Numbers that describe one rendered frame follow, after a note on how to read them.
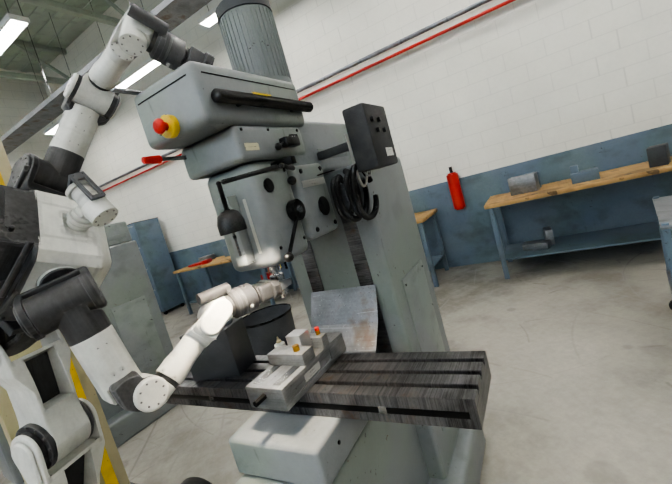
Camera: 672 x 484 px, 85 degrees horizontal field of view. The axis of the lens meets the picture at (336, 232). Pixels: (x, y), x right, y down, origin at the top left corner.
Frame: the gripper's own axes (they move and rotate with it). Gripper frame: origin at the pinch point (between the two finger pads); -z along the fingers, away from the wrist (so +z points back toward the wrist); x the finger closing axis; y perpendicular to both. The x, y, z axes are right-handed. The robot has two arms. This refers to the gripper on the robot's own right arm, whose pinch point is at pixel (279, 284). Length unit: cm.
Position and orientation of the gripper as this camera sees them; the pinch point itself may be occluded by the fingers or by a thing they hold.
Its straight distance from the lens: 123.7
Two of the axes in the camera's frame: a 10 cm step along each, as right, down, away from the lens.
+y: 2.6, 9.6, 1.0
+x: -6.6, 1.1, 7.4
